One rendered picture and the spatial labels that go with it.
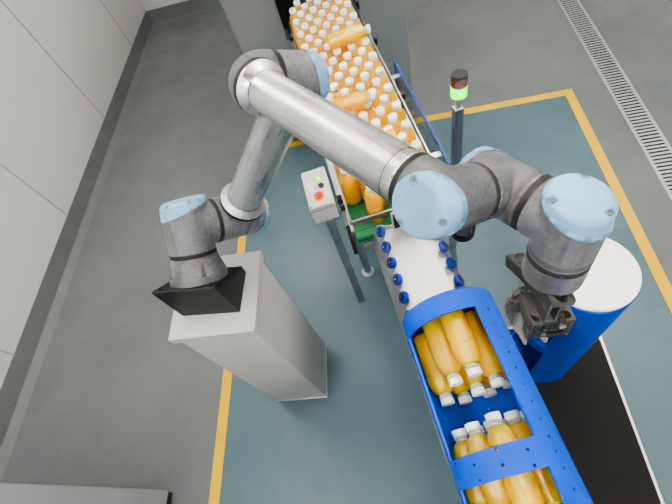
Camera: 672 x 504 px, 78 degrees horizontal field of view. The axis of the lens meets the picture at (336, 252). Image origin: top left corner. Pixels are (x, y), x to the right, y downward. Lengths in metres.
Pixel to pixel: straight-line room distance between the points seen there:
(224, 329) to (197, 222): 0.38
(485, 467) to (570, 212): 0.70
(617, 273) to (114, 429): 2.70
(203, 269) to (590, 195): 1.10
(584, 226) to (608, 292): 0.93
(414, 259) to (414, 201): 1.08
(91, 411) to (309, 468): 1.46
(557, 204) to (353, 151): 0.29
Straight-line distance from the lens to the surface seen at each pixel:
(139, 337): 3.14
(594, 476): 2.28
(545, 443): 1.16
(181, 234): 1.37
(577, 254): 0.64
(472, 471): 1.15
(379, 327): 2.51
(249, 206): 1.36
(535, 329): 0.78
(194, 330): 1.55
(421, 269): 1.59
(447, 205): 0.53
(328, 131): 0.69
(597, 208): 0.61
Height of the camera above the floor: 2.33
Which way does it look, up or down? 57 degrees down
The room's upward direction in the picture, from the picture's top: 23 degrees counter-clockwise
